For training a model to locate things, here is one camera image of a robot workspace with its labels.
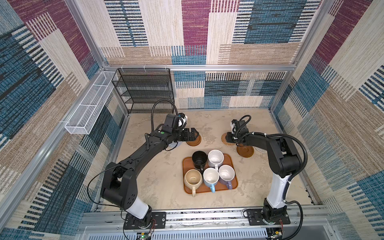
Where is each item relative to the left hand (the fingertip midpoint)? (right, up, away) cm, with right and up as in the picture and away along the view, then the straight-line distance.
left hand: (193, 132), depth 84 cm
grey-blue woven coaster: (-10, -6, -10) cm, 15 cm away
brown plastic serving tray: (+23, -17, +10) cm, 30 cm away
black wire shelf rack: (-35, +29, +25) cm, 52 cm away
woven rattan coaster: (+21, -7, +16) cm, 27 cm away
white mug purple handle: (+19, -24, +2) cm, 30 cm away
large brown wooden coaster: (+33, -13, +13) cm, 38 cm away
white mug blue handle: (+10, -25, +1) cm, 27 cm away
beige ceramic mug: (0, -27, +1) cm, 27 cm away
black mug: (+4, -15, +4) cm, 16 cm away
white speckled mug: (+13, -16, +8) cm, 23 cm away
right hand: (+23, -5, +19) cm, 30 cm away
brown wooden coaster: (+2, -8, +18) cm, 20 cm away
